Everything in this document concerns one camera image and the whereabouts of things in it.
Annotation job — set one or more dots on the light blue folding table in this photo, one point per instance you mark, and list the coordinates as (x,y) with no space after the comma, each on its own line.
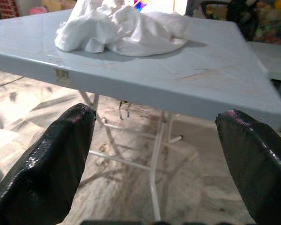
(154,77)

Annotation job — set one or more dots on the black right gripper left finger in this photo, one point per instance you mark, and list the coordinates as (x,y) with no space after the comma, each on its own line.
(44,168)

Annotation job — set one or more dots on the black chair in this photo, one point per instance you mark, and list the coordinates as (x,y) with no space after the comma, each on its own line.
(241,16)

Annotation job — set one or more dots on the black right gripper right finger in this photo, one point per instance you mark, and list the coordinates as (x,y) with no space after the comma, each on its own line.
(260,164)

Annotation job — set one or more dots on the white garment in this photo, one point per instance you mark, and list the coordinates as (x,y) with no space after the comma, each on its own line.
(131,35)

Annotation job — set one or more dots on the colourful soft toy pile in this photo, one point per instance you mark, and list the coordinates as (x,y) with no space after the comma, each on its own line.
(274,23)

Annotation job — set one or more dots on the low white table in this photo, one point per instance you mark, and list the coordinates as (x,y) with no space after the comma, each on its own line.
(271,61)

